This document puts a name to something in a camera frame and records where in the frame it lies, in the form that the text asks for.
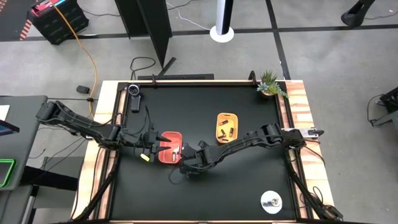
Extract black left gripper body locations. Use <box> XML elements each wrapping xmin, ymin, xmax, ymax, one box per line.
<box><xmin>137</xmin><ymin>128</ymin><xmax>162</xmax><ymax>163</ymax></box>

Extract black tower stand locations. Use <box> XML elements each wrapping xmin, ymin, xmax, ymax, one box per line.
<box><xmin>340</xmin><ymin>0</ymin><xmax>376</xmax><ymax>27</ymax></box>

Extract chrome cylinder on round base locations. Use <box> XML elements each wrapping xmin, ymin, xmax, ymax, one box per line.
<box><xmin>260</xmin><ymin>190</ymin><xmax>283</xmax><ymax>215</ymax></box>

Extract dark tablet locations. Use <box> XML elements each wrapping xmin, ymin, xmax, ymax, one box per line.
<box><xmin>0</xmin><ymin>119</ymin><xmax>21</xmax><ymax>137</ymax></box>

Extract white floor cable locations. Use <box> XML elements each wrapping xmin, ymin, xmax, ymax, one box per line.
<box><xmin>166</xmin><ymin>1</ymin><xmax>212</xmax><ymax>31</ymax></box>

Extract black crate pink top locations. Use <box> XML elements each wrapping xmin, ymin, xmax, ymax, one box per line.
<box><xmin>30</xmin><ymin>0</ymin><xmax>90</xmax><ymax>46</ymax></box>

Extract black floor cable loop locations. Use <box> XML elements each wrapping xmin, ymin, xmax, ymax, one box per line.
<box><xmin>129</xmin><ymin>57</ymin><xmax>157</xmax><ymax>80</ymax></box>

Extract grey side desk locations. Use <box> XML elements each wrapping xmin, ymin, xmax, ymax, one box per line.
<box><xmin>0</xmin><ymin>95</ymin><xmax>49</xmax><ymax>191</ymax></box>

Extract black table camera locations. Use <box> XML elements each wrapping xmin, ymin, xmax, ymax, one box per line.
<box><xmin>127</xmin><ymin>83</ymin><xmax>142</xmax><ymax>113</ymax></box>

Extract yellow plastic bin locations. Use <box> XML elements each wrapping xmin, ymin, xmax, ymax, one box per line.
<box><xmin>215</xmin><ymin>112</ymin><xmax>239</xmax><ymax>145</ymax></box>

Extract potted succulent plant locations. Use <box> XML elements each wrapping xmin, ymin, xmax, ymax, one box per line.
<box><xmin>256</xmin><ymin>70</ymin><xmax>290</xmax><ymax>99</ymax></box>

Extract orange floor cable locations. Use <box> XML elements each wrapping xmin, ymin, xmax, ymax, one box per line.
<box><xmin>49</xmin><ymin>0</ymin><xmax>99</xmax><ymax>119</ymax></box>

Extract orange plastic bin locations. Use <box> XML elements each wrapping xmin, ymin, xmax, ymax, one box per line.
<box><xmin>157</xmin><ymin>131</ymin><xmax>183</xmax><ymax>165</ymax></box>

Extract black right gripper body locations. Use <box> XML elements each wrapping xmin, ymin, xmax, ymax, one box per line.
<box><xmin>180</xmin><ymin>140</ymin><xmax>208</xmax><ymax>175</ymax></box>

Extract black floor device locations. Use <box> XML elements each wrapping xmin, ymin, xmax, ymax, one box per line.
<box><xmin>366</xmin><ymin>86</ymin><xmax>398</xmax><ymax>128</ymax></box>

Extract green framed tablet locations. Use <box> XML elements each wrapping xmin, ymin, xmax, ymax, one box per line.
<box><xmin>0</xmin><ymin>158</ymin><xmax>16</xmax><ymax>188</ymax></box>

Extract black upright panel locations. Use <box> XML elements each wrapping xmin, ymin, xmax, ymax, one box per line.
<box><xmin>114</xmin><ymin>0</ymin><xmax>174</xmax><ymax>69</ymax></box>

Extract white pole stand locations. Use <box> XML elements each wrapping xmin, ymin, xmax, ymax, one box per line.
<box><xmin>209</xmin><ymin>0</ymin><xmax>235</xmax><ymax>44</ymax></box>

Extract black floor base bar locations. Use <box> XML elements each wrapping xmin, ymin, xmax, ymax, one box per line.
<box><xmin>137</xmin><ymin>73</ymin><xmax>215</xmax><ymax>81</ymax></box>

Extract black mat striped edge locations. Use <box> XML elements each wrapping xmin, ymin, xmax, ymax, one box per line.
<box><xmin>0</xmin><ymin>0</ymin><xmax>38</xmax><ymax>41</ymax></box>

